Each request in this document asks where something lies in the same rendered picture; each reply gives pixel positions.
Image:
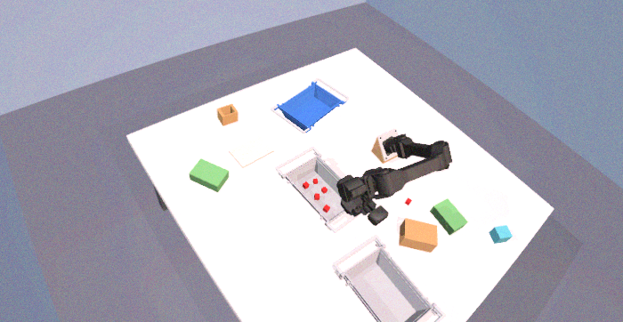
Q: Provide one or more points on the green rectangular block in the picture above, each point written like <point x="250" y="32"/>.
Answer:
<point x="448" y="216"/>
<point x="209" y="175"/>

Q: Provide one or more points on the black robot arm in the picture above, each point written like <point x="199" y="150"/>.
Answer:
<point x="387" y="181"/>

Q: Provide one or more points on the small light blue block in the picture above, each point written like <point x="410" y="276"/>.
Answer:
<point x="500" y="234"/>

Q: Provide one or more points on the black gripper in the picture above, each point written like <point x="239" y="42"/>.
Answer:
<point x="377" y="214"/>

